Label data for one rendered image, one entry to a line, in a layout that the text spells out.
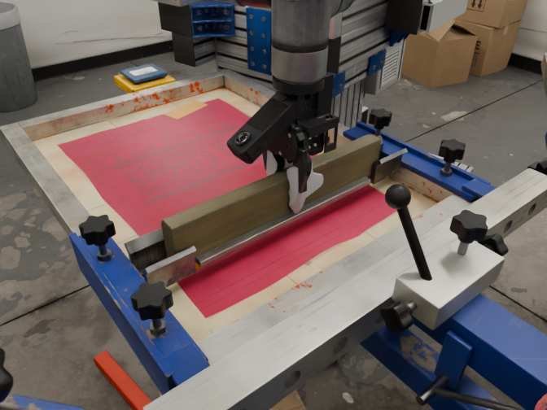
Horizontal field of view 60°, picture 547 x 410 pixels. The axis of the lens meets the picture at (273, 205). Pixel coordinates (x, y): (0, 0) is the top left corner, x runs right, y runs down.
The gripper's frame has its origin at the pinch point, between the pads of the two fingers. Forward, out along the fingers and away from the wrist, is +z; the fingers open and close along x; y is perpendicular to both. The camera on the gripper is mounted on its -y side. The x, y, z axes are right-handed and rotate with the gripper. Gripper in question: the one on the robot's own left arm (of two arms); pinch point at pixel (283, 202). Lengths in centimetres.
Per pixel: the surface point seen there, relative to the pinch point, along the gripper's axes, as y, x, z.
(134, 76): 9, 76, 3
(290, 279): -6.7, -9.9, 5.4
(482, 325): -0.8, -34.7, -3.1
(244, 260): -9.6, -2.6, 5.4
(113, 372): -21, 61, 94
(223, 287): -15.2, -5.3, 5.5
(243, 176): 4.2, 17.2, 5.2
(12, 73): 17, 317, 72
